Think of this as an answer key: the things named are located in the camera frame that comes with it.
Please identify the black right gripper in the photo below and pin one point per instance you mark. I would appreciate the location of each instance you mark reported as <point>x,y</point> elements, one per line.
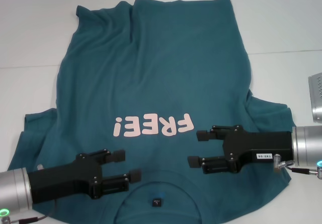
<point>261,143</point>

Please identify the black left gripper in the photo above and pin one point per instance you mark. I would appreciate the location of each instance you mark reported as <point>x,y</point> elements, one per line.
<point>58,181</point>

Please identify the teal t-shirt with pink print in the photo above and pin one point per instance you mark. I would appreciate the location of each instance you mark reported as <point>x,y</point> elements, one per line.
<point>156,70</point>

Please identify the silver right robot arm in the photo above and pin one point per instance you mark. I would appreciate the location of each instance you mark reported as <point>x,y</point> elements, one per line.
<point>307,143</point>

